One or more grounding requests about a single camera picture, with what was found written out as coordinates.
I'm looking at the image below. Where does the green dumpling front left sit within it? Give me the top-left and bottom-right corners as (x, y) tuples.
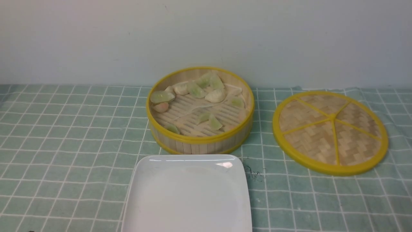
(164, 124), (180, 134)

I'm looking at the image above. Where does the woven bamboo steamer lid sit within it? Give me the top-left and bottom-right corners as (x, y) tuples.
(272, 91), (389, 176)

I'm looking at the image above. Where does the green dumpling back right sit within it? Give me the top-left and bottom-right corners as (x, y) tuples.
(210, 73), (225, 90)

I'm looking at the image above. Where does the bamboo steamer basket yellow rim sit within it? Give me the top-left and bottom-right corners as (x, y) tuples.
(146, 67), (255, 154)

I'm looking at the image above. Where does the white dumpling back left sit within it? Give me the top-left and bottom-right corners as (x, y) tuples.
(173, 82), (189, 96)

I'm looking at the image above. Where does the small green dumpling front middle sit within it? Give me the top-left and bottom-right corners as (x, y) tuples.
(197, 112), (211, 124)

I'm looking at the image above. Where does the white dumpling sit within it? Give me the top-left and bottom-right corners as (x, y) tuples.
(204, 89), (227, 103)
(173, 82), (189, 96)

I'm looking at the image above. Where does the green dumpling back middle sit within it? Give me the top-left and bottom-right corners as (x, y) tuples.
(187, 81), (207, 99)

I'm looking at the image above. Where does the white square plate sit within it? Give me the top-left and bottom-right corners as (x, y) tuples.
(121, 154), (253, 232)

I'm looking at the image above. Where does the pink dumpling left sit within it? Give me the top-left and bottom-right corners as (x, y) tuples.
(153, 102), (169, 113)

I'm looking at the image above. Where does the green dumpling back top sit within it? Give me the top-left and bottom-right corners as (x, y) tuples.
(195, 72), (212, 89)

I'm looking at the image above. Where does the green checkered tablecloth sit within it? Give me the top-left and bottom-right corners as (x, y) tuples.
(0, 85), (412, 232)

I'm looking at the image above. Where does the white dumpling centre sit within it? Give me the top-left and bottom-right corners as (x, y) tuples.
(204, 89), (227, 103)

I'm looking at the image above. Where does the green dumpling front centre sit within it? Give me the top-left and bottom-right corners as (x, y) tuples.
(208, 114), (223, 130)

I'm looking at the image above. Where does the green dumpling far left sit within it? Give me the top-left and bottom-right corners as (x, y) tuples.
(149, 91), (175, 104)

